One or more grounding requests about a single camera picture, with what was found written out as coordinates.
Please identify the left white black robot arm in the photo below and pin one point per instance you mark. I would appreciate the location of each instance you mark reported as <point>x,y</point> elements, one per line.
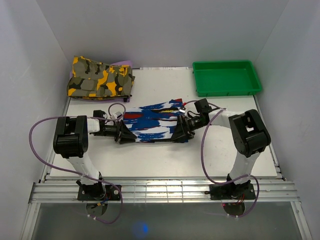
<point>71,142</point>

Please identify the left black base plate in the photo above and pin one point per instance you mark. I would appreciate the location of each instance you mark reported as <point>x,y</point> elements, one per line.
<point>98,192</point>

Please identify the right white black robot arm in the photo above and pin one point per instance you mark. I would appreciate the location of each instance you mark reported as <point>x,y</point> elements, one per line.
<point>250,137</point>

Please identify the blue white red patterned trousers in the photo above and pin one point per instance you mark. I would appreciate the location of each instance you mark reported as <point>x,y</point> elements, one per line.
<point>153,123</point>

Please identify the aluminium frame rail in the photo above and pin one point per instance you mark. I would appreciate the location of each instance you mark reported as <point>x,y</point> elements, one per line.
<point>160,191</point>

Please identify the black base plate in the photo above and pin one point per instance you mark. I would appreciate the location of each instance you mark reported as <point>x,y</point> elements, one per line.
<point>98,192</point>
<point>231,191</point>

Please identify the green plastic tray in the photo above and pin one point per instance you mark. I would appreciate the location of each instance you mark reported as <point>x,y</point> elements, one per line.
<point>226,78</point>

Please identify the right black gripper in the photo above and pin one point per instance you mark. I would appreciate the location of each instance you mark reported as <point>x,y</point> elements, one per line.
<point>183,133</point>

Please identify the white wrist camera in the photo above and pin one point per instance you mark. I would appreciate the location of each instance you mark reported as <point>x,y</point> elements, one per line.
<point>183,110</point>
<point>116,116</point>

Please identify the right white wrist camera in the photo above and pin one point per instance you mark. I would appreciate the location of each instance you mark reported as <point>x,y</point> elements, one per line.
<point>183,110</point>

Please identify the camouflage yellow green trousers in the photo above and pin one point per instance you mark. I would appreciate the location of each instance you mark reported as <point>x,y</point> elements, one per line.
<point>100,80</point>

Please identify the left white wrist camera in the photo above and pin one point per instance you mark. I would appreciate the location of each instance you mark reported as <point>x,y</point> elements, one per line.
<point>116,116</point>

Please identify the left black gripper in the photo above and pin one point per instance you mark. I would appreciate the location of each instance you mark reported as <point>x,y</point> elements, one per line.
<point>123,135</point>

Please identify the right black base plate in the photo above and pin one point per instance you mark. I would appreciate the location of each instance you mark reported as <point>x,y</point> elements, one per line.
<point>231,191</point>

